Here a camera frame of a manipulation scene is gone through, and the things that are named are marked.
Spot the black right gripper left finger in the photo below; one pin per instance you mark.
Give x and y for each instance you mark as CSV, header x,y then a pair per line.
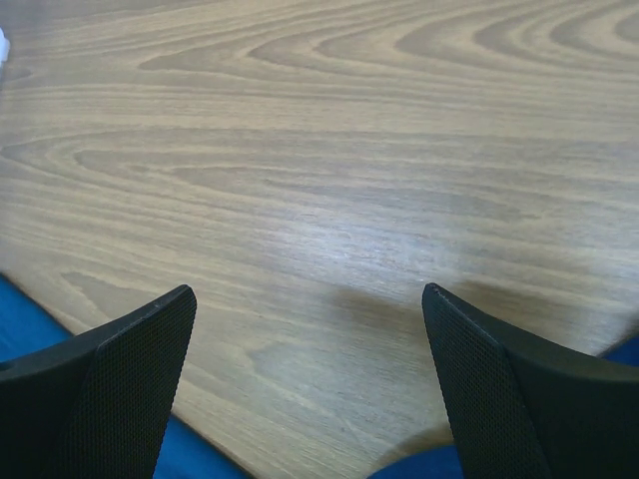
x,y
97,405

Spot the white folded t-shirt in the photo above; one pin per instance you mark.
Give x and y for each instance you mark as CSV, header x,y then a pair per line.
x,y
4,48

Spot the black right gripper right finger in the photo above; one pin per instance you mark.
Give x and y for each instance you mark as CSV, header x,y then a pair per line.
x,y
521,406

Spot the blue t-shirt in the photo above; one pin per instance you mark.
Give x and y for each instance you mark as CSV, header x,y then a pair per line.
x,y
27,327

